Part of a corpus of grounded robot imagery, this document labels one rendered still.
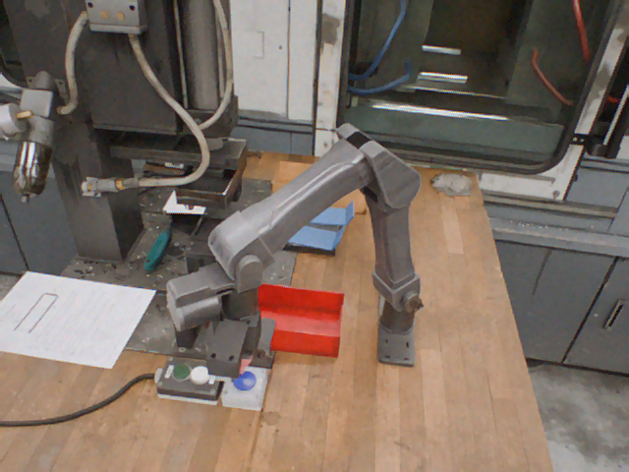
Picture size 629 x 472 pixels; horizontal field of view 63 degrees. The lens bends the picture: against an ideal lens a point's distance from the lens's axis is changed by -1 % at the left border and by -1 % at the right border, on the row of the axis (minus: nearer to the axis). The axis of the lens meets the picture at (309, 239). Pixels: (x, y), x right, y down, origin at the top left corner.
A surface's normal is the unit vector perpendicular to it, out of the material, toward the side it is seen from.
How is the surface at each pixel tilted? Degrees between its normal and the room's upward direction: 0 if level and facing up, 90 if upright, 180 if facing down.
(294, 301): 90
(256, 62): 90
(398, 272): 80
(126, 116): 90
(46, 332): 1
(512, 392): 0
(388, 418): 0
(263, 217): 27
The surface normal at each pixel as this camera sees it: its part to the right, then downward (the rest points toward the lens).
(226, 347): 0.05, -0.80
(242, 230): -0.35, -0.58
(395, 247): 0.45, 0.57
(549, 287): -0.18, 0.59
